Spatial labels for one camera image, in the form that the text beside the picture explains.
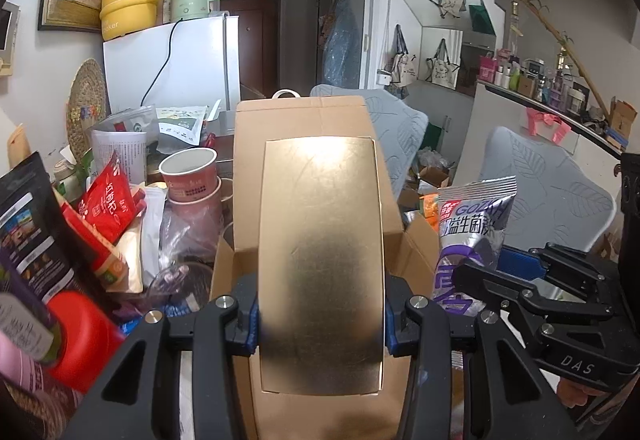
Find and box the right hand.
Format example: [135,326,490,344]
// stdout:
[556,378,606,408]

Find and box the near grey chair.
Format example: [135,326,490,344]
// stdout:
[480,126,616,252]

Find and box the silver purple snack pouch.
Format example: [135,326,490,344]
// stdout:
[432,176,518,317]

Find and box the white refrigerator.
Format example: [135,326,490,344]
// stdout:
[103,15,241,112]

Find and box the red snack packet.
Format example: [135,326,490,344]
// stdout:
[79,151,138,244]

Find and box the pink paper cup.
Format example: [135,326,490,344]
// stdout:
[158,148,218,203]

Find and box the woven round mat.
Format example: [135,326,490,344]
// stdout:
[65,58,107,163]

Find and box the dark lidded jar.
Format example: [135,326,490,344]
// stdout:
[0,253,63,366]

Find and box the yellow pot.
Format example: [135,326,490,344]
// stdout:
[100,0,161,42]

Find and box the wall intercom panel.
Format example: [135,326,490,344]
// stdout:
[0,2,20,76]

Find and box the red cylindrical canister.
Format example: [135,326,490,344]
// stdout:
[47,291,125,394]

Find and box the grey chair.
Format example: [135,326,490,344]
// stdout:
[310,84,428,199]
[480,126,616,252]

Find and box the left tote bag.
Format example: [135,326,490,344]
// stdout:
[390,24,418,88]

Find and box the brown door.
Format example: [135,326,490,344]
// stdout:
[221,0,280,98]

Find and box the far grey chair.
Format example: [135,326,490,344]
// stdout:
[310,84,428,199]

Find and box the black coffee bag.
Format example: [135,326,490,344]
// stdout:
[1,152,87,303]

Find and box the gold rectangular box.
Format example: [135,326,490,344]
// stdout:
[257,136,385,396]

